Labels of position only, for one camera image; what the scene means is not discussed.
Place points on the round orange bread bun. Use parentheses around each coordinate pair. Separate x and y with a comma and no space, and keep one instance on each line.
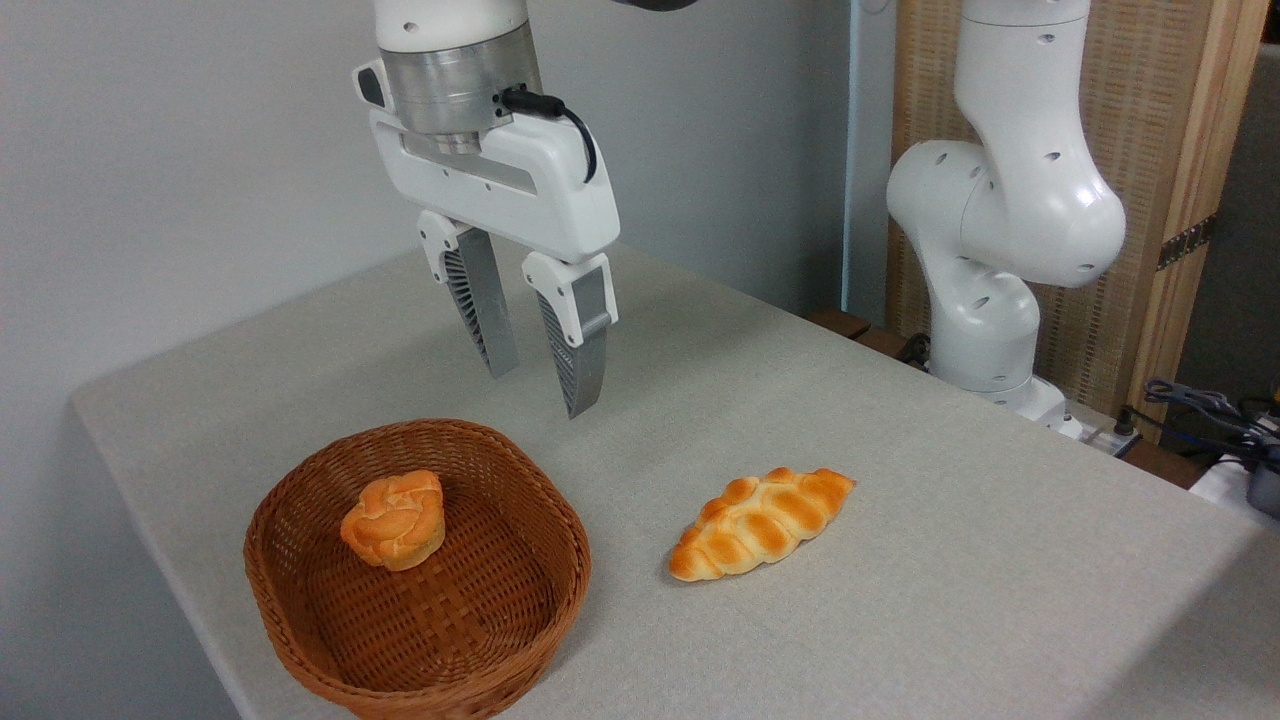
(392,520)

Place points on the dark grey container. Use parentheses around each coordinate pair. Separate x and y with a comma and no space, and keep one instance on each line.
(1265,490)

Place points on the brown woven wicker basket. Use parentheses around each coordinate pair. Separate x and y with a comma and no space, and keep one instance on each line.
(440,620)

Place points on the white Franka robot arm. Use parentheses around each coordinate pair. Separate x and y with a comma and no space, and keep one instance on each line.
(1020,200)

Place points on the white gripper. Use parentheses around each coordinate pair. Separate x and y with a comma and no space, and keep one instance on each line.
(520,185)

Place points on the wooden rattan screen panel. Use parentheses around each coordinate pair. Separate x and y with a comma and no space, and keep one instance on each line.
(1150,100)

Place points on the braided golden bread loaf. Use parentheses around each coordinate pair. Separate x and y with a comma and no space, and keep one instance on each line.
(760,525)

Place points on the black plug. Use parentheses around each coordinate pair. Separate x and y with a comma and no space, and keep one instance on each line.
(1126,422)

